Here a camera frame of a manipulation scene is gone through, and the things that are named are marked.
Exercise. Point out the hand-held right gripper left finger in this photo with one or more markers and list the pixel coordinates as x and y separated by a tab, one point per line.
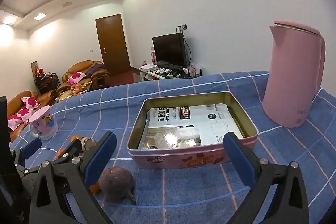
101	158

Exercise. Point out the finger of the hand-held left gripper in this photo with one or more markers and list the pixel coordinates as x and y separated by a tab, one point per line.
30	148
69	150

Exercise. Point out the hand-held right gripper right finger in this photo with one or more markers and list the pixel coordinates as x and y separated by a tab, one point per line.
237	158

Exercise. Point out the orange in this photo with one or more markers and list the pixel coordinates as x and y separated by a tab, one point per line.
94	188
61	152
74	138

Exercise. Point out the brown speckled cut fruit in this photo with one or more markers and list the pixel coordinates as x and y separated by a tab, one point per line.
89	144

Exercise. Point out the large brown fruit with stem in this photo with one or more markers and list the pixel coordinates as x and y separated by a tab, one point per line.
115	183

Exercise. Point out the pink metal tin box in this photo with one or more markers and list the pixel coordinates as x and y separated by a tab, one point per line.
183	161

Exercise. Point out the pink floral pillow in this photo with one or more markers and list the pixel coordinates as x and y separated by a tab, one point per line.
76	78
25	113
29	102
15	123

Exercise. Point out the pink cartoon mug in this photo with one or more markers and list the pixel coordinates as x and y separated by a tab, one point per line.
46	124

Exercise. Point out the brown leather sofa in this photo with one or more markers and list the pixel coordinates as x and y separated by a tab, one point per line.
15	106

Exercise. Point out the printed paper leaflet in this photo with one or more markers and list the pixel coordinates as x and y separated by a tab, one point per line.
210	124

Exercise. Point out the blue plaid tablecloth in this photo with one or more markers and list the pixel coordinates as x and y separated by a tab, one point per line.
92	108

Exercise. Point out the coffee table with food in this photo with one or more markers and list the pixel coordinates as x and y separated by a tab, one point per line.
74	91

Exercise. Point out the black rack with clothes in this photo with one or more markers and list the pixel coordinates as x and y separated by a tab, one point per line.
46	83

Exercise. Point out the leaning decorative board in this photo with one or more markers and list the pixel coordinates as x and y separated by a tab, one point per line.
34	66

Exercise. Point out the brown leather armchair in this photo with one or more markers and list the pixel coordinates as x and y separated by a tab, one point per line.
78	67

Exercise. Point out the purple blanket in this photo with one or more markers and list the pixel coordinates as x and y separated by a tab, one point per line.
95	68

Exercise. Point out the black router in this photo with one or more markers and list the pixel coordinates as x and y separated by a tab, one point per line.
199	74

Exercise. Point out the white television stand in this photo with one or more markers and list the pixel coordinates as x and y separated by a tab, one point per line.
149	75

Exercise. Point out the pink electric kettle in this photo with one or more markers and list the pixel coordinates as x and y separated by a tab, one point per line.
291	77

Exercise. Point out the pink printed bag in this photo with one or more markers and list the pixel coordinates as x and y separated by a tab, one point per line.
193	70

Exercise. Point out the white set-top box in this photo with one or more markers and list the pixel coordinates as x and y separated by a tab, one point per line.
148	67

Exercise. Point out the brown wooden door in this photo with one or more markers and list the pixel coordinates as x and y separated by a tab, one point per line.
113	45

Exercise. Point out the tall pink box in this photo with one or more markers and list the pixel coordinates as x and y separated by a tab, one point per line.
153	55

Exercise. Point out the black television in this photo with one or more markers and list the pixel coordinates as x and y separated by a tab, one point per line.
168	48

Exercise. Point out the square recessed ceiling light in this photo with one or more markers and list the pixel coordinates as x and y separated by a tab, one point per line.
40	16

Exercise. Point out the wall power socket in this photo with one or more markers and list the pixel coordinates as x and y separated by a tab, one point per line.
182	27

